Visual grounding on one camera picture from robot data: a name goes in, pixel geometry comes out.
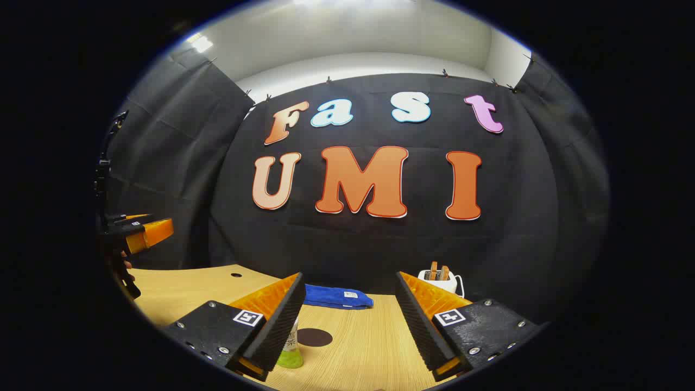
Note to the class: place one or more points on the blue folded towel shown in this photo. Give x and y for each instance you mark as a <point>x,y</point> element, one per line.
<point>334,297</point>

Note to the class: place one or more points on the white toaster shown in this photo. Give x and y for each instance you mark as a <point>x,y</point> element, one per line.
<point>442,284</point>

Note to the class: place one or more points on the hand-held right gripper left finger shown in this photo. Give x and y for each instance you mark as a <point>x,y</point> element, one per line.
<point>279,326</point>

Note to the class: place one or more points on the dark brown round coaster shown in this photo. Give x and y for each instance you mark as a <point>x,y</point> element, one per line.
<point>316,338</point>

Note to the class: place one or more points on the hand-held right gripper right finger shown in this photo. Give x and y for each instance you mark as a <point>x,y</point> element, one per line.
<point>421,326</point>

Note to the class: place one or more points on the toast bread slice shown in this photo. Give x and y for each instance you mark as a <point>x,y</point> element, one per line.
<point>444,272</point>
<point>433,270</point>

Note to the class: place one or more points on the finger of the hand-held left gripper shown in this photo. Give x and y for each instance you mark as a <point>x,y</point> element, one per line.
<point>130,219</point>
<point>155,232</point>

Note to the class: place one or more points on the clear water bottle green label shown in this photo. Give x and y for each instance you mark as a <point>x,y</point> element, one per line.
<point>292,353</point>

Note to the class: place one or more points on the ceiling light panel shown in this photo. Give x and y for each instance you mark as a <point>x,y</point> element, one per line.
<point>201,43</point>

